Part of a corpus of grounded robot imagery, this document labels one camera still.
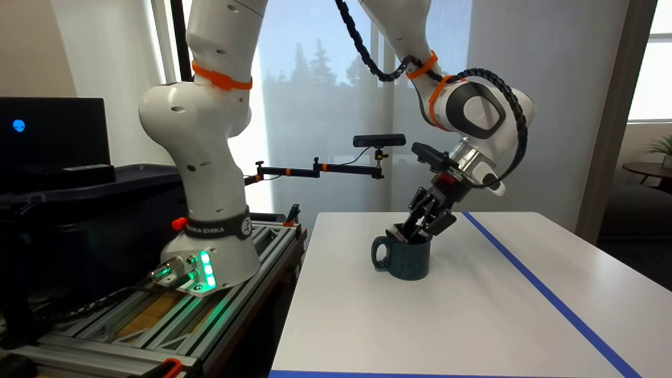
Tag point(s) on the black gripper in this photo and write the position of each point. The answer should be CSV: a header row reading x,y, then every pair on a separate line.
x,y
448,188

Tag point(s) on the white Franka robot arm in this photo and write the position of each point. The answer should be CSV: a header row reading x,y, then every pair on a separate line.
x,y
211,176

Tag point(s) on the dark teal speckled mug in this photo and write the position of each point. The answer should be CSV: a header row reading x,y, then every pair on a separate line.
x,y
406,262

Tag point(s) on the long blue tape strip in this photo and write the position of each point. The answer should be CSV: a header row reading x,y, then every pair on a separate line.
x,y
552,298

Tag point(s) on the dark round side table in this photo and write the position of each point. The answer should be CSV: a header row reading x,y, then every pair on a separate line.
x,y
646,170

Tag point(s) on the red knob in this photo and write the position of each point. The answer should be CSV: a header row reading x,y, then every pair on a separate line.
x,y
178,223

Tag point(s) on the green potted plant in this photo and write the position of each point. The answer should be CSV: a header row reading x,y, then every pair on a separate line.
x,y
663,148

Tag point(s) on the orange clamp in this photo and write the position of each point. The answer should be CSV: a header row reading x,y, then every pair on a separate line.
x,y
172,369

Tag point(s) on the black cabinet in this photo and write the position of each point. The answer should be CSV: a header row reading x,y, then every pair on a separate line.
x,y
91,237

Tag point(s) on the black monitor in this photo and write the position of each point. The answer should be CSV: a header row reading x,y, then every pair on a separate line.
x,y
54,137

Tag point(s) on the black exterior camera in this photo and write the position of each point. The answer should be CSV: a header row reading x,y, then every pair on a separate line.
x,y
378,141

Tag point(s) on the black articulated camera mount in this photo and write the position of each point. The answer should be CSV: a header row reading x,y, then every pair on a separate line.
x,y
315,168

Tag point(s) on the dark window frame post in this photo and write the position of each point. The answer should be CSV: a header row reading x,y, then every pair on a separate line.
x,y
615,118

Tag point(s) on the aluminium profile base frame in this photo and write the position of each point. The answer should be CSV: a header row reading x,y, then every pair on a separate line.
x,y
175,323

